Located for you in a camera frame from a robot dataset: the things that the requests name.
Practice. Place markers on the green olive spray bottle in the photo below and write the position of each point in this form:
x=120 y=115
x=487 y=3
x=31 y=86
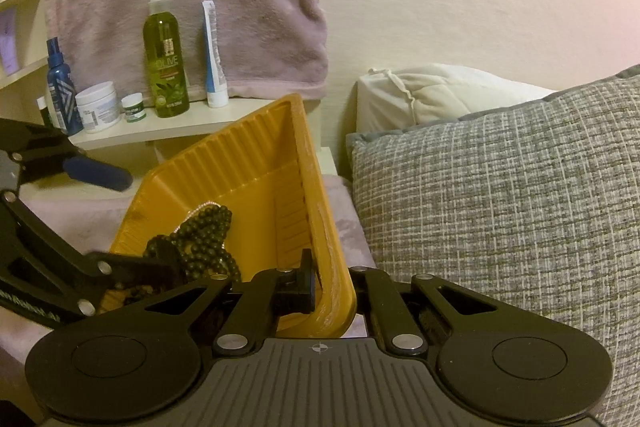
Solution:
x=164 y=61

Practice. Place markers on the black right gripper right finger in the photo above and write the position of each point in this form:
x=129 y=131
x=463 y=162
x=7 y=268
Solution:
x=387 y=316

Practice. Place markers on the small green label jar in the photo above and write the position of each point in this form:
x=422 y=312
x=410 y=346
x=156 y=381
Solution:
x=133 y=107

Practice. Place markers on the white black lip balm stick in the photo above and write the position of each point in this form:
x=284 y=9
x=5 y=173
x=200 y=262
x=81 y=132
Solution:
x=44 y=112

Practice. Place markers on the blue white tube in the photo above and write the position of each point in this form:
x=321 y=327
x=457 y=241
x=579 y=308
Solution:
x=216 y=83

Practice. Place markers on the cream wooden shelf unit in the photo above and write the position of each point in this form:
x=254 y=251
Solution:
x=198 y=120

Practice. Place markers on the white pillow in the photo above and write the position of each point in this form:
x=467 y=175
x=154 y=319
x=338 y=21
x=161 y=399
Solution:
x=399 y=99

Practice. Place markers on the orange plastic tray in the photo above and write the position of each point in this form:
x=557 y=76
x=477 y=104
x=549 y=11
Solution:
x=264 y=168

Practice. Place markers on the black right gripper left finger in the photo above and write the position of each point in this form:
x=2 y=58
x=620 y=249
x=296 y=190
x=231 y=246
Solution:
x=268 y=296

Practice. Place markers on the blue spray bottle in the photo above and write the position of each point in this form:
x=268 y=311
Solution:
x=62 y=90

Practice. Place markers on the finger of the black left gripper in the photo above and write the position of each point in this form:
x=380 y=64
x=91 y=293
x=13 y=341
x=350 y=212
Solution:
x=30 y=152
x=37 y=261

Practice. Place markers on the grey woven pillow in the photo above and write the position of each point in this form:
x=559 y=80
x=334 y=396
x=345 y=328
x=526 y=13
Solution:
x=536 y=205

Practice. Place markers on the lilac tube on shelf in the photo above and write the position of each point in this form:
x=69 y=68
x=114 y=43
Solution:
x=8 y=49

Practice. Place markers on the white cream jar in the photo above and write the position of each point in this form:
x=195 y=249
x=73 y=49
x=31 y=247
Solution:
x=98 y=107

